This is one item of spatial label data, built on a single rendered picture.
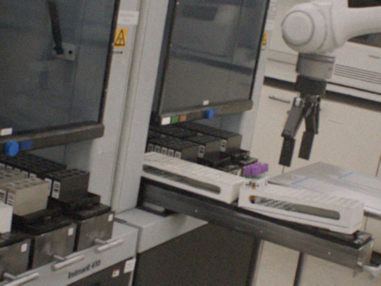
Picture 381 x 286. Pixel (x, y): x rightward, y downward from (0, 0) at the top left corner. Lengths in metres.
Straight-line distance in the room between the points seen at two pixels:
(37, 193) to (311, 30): 0.67
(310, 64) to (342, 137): 2.46
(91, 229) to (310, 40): 0.63
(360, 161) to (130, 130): 2.50
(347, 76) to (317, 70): 2.43
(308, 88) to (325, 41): 0.21
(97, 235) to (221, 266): 0.80
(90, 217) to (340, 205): 0.59
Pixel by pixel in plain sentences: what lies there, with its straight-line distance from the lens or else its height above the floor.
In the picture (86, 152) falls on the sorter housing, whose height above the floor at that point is 0.92.
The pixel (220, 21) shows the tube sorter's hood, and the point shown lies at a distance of 2.30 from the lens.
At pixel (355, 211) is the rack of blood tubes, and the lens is 1.94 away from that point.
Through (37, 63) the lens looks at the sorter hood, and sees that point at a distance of 1.63.
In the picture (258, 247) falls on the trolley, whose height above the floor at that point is 0.62.
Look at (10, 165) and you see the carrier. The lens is 1.87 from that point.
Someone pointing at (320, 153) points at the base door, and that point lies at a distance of 4.42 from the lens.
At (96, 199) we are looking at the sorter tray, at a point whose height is 0.83.
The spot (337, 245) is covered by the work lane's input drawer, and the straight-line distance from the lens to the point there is 1.94.
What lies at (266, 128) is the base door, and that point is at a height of 0.58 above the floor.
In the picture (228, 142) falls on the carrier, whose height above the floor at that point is 0.86.
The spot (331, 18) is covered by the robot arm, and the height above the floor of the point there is 1.32.
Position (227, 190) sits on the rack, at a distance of 2.04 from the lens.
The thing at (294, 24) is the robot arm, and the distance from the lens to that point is 1.73.
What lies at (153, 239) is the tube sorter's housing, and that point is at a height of 0.69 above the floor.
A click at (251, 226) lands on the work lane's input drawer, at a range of 2.01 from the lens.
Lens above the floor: 1.37
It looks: 12 degrees down
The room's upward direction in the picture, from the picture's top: 10 degrees clockwise
